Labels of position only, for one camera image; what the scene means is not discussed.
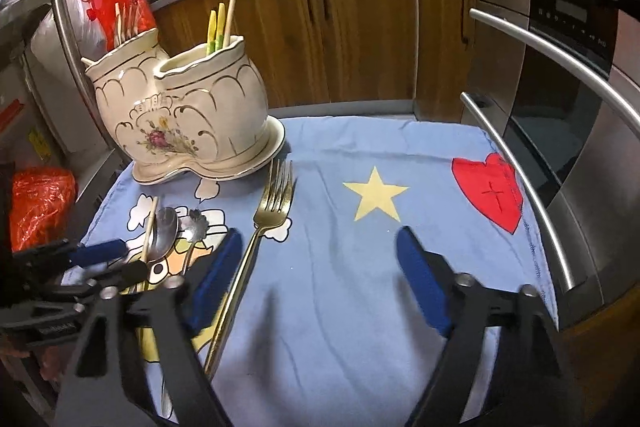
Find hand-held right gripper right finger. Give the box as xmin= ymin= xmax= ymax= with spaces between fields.
xmin=395 ymin=226 xmax=576 ymax=427

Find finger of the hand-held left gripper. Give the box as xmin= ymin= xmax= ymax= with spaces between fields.
xmin=14 ymin=238 xmax=129 ymax=271
xmin=44 ymin=258 xmax=152 ymax=304

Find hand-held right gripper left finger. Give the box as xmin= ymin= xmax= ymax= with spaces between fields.
xmin=52 ymin=227 xmax=246 ymax=427

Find silver metal spoon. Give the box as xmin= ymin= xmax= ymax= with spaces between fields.
xmin=149 ymin=205 xmax=180 ymax=264

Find cream floral ceramic utensil holder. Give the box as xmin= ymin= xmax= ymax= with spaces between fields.
xmin=81 ymin=28 xmax=271 ymax=172

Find small flower-shaped metal spoon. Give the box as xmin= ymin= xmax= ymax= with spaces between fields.
xmin=179 ymin=208 xmax=209 ymax=280

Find crumpled red plastic bag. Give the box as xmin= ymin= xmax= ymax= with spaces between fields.
xmin=9 ymin=166 xmax=78 ymax=254

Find blue cartoon printed cloth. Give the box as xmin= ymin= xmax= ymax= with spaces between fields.
xmin=75 ymin=113 xmax=560 ymax=427

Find cream ceramic drip tray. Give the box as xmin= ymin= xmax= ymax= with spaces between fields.
xmin=131 ymin=114 xmax=287 ymax=186

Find built-in steel oven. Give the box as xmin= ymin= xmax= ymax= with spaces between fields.
xmin=474 ymin=0 xmax=640 ymax=328

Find white plastic bag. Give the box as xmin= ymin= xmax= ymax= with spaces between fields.
xmin=29 ymin=0 xmax=109 ymax=64

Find wooden kitchen cabinets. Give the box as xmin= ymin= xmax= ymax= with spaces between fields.
xmin=150 ymin=0 xmax=481 ymax=122

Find steel drawer handle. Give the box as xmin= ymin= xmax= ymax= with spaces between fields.
xmin=459 ymin=91 xmax=589 ymax=294

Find steel oven door handle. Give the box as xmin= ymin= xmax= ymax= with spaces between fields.
xmin=468 ymin=6 xmax=640 ymax=128

